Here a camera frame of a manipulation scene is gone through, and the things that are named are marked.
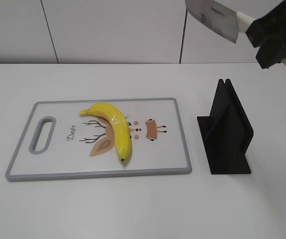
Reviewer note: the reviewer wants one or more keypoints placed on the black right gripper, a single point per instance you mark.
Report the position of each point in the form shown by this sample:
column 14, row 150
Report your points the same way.
column 269, row 27

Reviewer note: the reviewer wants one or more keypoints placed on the yellow plastic banana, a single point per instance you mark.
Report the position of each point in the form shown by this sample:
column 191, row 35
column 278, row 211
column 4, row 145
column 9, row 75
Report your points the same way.
column 118, row 123

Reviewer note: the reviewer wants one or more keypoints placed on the white-handled cleaver knife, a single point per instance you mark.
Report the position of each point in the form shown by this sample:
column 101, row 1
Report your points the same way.
column 220, row 19

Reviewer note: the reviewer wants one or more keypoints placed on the black knife stand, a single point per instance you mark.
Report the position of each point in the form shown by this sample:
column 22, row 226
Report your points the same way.
column 226, row 132

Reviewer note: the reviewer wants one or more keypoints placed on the white grey-rimmed cutting board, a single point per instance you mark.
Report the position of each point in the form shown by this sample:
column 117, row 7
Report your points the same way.
column 57, row 143

